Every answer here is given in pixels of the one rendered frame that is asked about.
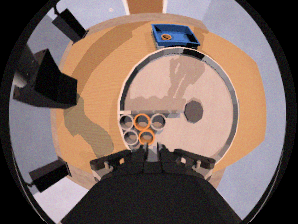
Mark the dark blue open crate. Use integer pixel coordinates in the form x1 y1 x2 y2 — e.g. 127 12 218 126
151 24 201 50

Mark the bronze bushing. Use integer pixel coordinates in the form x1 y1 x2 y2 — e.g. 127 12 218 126
134 114 150 130
138 128 155 145
161 34 171 40

